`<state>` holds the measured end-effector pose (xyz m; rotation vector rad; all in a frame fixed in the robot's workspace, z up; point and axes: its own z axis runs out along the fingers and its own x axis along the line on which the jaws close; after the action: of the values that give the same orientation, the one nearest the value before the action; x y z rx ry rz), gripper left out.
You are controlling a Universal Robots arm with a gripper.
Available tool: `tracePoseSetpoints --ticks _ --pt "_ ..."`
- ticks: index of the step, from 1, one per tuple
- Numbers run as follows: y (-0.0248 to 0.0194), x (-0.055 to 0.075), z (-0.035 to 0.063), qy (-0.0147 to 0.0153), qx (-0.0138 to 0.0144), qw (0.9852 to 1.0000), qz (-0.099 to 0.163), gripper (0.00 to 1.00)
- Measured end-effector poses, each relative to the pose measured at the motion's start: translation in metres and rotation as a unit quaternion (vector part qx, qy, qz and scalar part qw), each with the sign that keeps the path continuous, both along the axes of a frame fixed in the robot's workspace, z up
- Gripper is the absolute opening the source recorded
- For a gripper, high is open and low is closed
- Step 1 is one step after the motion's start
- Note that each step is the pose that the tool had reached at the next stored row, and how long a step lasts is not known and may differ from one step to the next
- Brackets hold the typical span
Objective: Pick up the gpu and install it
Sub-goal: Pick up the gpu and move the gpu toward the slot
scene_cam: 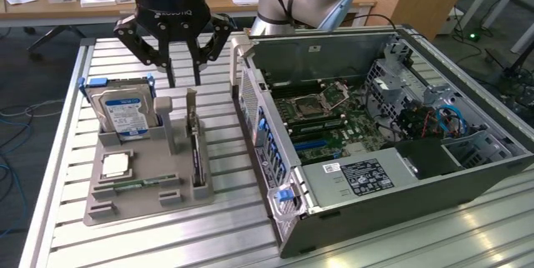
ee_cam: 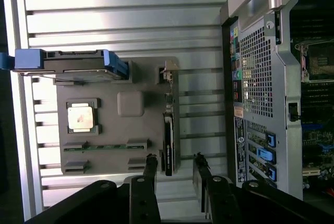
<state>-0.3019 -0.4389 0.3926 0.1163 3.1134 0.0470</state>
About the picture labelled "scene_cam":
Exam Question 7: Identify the black graphics card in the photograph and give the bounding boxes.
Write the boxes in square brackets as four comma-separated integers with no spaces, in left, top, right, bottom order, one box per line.
[183,87,209,188]

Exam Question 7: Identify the black chair base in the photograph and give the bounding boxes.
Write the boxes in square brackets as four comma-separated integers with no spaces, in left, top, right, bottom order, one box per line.
[23,24,126,61]

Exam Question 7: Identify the hard disk with blue caddy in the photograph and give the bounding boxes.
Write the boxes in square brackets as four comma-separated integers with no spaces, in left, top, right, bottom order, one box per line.
[78,73,159,142]

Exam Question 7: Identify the silver CPU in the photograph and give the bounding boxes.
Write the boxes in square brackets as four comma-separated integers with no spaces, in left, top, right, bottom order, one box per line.
[102,153,135,179]

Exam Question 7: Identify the blue expansion slot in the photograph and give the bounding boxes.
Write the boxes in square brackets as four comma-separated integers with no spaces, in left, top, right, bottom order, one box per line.
[293,139,330,152]

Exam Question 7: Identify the green motherboard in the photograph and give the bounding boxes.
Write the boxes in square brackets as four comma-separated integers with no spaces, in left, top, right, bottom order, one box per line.
[270,79,402,163]

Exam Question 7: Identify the green RAM stick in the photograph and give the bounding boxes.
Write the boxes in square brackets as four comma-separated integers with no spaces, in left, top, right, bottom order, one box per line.
[112,176,167,191]

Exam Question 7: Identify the grey parts rack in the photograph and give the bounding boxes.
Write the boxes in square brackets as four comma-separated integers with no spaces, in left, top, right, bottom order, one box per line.
[83,85,219,227]

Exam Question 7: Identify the grey power supply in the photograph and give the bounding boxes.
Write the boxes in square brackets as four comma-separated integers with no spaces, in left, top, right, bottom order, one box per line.
[299,147,420,216]

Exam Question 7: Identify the dark grey PC case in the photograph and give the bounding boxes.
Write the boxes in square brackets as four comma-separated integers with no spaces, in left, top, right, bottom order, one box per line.
[230,24,534,259]

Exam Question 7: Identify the metal disk bay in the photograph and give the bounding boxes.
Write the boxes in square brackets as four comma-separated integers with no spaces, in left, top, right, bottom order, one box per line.
[441,129,516,169]

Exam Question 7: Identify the black cable over case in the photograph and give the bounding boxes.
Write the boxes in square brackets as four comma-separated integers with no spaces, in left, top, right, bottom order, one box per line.
[345,14,420,37]

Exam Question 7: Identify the blue floor cable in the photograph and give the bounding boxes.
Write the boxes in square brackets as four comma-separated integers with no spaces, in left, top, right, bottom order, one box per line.
[0,114,34,237]

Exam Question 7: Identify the red wire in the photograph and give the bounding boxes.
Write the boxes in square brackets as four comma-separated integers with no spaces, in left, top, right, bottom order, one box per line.
[418,107,432,138]

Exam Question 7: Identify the blue wire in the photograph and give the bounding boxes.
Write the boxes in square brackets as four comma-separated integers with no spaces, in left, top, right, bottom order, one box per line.
[436,104,469,138]

